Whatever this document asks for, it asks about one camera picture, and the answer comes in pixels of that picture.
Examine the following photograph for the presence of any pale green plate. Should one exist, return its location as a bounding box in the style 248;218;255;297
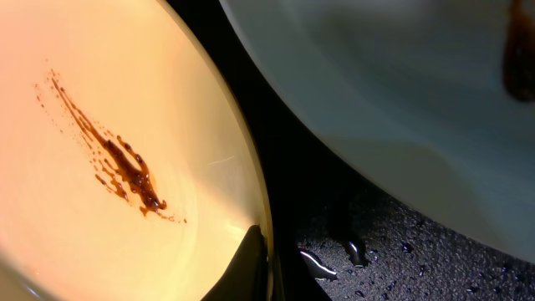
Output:
222;1;534;262

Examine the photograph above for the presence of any round black tray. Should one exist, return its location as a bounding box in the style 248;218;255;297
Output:
172;0;534;300

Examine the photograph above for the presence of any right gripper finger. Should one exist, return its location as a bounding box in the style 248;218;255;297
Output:
201;225;268;301

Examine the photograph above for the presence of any yellow plate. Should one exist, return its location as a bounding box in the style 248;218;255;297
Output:
1;1;273;300

